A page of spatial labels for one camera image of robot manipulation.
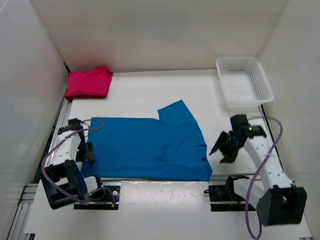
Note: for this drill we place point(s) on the blue t-shirt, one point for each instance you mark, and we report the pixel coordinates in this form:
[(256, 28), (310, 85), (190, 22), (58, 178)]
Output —
[(171, 147)]

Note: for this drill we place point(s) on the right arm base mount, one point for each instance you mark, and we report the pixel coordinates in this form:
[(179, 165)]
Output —
[(222, 201)]

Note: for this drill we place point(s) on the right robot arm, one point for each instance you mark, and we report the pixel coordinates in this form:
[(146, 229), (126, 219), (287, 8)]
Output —
[(279, 201)]

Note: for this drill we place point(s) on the pink t-shirt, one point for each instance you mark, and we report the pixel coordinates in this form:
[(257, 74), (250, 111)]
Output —
[(91, 84)]

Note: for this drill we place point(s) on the aluminium rail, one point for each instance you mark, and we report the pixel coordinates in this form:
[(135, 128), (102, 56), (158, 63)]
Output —
[(28, 193), (110, 179)]

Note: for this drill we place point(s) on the aluminium left side rail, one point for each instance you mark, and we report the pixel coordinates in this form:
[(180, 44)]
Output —
[(28, 193)]

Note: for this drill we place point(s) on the white plastic laundry basket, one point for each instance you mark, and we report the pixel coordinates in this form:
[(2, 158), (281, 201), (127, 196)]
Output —
[(243, 82)]

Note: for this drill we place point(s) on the aluminium front rail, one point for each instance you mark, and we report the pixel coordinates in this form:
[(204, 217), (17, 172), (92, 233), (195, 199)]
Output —
[(110, 179)]

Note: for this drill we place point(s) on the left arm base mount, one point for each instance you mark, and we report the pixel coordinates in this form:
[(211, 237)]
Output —
[(107, 198)]

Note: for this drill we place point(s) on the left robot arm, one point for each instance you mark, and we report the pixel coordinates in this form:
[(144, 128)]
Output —
[(61, 176)]

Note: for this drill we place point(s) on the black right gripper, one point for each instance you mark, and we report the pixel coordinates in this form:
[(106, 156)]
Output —
[(229, 156)]

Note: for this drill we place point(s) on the white front cover board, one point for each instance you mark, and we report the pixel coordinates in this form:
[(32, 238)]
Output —
[(148, 210)]

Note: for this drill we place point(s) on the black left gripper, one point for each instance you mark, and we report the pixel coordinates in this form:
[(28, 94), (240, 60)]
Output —
[(88, 155)]

